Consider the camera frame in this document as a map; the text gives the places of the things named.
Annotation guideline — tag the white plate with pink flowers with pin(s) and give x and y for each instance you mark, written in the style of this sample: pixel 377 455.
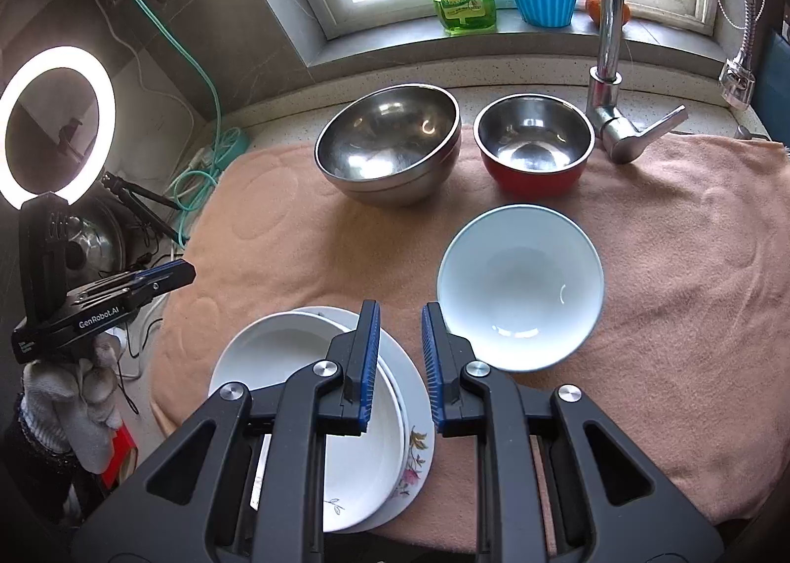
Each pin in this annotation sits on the white plate with pink flowers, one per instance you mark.
pixel 415 446

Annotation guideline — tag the black tripod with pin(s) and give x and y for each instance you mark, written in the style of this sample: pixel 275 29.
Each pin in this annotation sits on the black tripod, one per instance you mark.
pixel 142 192

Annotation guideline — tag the orange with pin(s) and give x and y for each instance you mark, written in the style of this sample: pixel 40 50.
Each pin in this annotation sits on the orange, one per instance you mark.
pixel 590 8

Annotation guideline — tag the person's left hand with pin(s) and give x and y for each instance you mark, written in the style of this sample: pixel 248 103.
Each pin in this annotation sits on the person's left hand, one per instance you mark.
pixel 80 408

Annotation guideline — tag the large steel bowl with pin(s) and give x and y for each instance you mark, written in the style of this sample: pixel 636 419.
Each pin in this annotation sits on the large steel bowl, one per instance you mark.
pixel 382 137

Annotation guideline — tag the blue ribbed cup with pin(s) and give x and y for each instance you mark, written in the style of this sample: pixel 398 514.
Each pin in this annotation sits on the blue ribbed cup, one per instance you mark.
pixel 543 1

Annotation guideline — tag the chrome faucet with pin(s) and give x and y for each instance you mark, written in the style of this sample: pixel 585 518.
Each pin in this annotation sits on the chrome faucet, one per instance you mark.
pixel 608 13

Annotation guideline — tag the person's left forearm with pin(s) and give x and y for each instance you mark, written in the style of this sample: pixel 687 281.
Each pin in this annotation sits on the person's left forearm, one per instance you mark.
pixel 31 464

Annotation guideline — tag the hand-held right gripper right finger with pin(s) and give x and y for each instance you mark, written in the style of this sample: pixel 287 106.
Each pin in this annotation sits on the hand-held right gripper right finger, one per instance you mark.
pixel 432 365

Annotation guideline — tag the red packet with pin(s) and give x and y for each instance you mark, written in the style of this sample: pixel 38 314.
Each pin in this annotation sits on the red packet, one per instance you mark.
pixel 120 455

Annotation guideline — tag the light blue ceramic bowl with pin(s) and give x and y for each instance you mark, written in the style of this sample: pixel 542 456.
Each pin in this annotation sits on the light blue ceramic bowl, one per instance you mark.
pixel 518 279

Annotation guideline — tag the steel pot lid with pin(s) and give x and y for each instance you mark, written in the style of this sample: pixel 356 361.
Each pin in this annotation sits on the steel pot lid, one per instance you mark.
pixel 102 242

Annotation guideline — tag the pink towel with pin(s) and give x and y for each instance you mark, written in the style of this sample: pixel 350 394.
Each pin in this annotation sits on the pink towel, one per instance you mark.
pixel 679 322

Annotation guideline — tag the white plate with grey leaves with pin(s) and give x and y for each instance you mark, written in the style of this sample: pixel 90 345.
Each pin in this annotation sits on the white plate with grey leaves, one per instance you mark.
pixel 284 347

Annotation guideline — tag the white power strip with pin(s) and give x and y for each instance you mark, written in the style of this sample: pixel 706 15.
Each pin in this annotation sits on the white power strip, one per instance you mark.
pixel 203 158

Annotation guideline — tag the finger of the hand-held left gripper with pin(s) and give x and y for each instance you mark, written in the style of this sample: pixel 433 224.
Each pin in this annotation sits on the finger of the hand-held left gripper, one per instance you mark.
pixel 173 289
pixel 166 273

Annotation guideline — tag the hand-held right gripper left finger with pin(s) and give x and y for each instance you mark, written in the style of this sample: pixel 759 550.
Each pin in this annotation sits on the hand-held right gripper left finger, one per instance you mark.
pixel 369 365

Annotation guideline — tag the red steel bowl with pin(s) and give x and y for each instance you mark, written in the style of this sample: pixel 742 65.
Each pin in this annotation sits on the red steel bowl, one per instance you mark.
pixel 531 137

